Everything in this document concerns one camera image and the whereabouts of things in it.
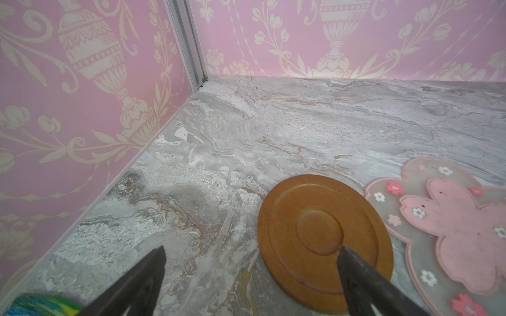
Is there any pink flower silicone coaster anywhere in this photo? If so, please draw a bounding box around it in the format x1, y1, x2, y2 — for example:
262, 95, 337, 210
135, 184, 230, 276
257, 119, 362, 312
365, 157, 505, 315

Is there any brown round wooden coaster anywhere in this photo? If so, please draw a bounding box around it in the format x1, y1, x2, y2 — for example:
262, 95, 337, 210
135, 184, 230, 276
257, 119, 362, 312
258, 175, 394, 315

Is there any green Fox's candy bag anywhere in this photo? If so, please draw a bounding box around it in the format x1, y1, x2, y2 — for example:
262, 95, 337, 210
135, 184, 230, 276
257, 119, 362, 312
3, 294, 84, 316

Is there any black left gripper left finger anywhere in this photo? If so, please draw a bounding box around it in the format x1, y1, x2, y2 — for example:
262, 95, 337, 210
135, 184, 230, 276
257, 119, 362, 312
79, 246, 167, 316

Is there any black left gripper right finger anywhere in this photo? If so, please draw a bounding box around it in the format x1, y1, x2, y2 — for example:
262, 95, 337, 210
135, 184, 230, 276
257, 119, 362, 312
337, 246, 428, 316

